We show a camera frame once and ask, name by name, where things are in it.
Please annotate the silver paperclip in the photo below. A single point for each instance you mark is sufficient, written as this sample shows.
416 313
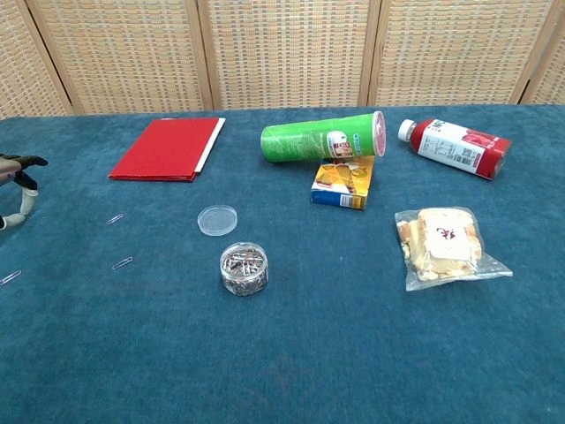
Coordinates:
9 277
115 218
122 263

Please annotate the woven folding screen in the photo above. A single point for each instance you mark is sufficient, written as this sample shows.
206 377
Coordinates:
282 53

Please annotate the green chips can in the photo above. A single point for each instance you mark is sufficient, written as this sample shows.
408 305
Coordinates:
318 139

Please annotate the yellow blue snack box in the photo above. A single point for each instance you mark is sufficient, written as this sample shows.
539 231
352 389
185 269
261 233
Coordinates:
343 183

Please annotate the clear bag of bread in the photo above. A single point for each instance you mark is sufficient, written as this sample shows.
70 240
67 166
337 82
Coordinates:
446 247

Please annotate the clear round plastic lid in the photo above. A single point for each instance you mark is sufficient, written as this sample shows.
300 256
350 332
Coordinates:
217 220

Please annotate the red folder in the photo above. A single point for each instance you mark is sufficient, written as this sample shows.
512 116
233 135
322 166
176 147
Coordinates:
165 148

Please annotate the red juice bottle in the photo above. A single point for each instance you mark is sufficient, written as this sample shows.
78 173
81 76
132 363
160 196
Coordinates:
459 148

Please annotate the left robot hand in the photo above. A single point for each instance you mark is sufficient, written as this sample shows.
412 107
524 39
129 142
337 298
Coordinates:
22 181

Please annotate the clear jar of paperclips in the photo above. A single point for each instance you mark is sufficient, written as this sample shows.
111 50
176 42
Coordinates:
243 268

